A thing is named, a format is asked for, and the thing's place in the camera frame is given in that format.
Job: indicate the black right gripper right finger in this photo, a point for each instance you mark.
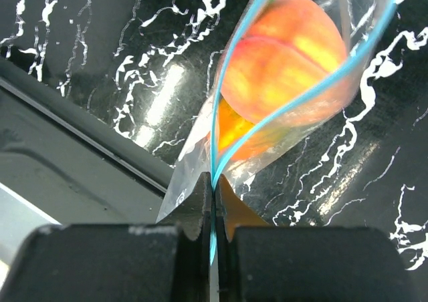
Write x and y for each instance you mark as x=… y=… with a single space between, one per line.
x=261 y=262

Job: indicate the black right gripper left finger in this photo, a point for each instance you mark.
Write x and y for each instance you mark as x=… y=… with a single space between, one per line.
x=167 y=261

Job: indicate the green orange mango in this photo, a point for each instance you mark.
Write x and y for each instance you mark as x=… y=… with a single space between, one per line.
x=227 y=127

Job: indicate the clear zip bag blue zipper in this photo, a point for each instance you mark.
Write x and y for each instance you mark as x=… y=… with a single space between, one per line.
x=360 y=24

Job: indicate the peach toy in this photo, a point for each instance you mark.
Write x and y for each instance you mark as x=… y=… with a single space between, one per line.
x=292 y=47

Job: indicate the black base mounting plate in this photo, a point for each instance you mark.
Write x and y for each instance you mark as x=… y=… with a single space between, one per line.
x=61 y=165

